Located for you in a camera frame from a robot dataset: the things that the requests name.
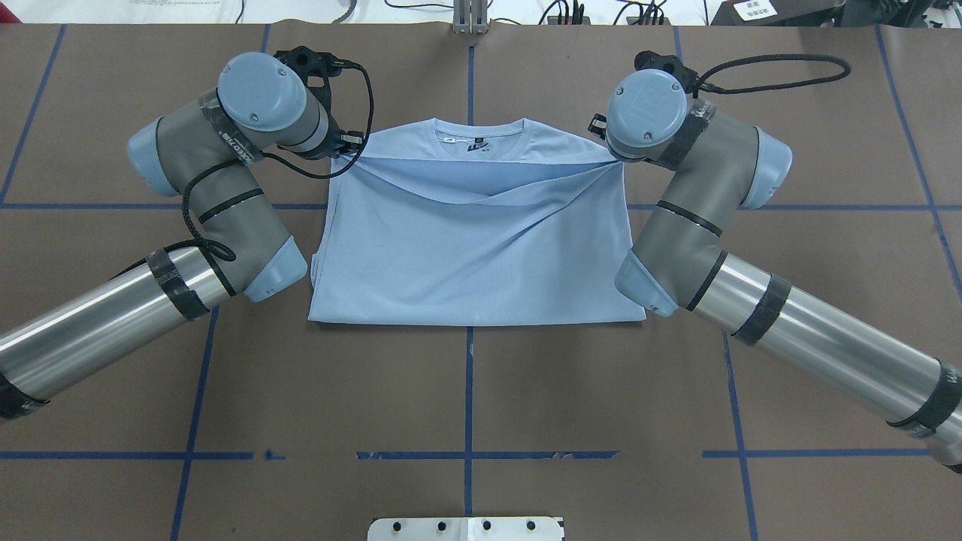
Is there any white camera pedestal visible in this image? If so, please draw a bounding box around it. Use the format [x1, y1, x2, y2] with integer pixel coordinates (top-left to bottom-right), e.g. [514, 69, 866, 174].
[367, 516, 566, 540]

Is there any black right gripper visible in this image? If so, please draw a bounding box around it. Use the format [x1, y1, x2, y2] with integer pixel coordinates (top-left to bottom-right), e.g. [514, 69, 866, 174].
[588, 113, 625, 163]

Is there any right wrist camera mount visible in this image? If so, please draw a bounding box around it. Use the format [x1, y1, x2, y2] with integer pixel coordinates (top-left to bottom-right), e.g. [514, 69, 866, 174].
[634, 50, 700, 97]

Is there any light blue t-shirt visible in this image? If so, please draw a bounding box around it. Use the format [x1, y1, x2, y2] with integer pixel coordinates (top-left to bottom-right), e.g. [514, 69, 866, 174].
[308, 119, 646, 328]

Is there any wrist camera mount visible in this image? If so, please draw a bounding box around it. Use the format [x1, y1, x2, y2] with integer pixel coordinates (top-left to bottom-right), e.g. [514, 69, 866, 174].
[274, 46, 343, 107]
[634, 50, 700, 97]

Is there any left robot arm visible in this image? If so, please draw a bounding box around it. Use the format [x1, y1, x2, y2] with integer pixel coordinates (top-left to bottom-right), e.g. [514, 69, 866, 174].
[1, 46, 371, 422]

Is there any aluminium frame post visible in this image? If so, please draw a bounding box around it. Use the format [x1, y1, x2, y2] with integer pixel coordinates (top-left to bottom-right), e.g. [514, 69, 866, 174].
[452, 0, 490, 35]

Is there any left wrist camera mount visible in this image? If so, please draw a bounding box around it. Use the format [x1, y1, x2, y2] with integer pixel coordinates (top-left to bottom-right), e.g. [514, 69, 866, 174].
[274, 46, 343, 107]

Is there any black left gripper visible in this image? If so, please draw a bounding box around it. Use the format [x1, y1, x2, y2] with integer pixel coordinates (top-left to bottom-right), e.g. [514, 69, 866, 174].
[304, 128, 367, 160]

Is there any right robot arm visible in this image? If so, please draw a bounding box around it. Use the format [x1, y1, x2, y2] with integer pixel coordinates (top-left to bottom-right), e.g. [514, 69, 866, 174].
[597, 69, 960, 472]

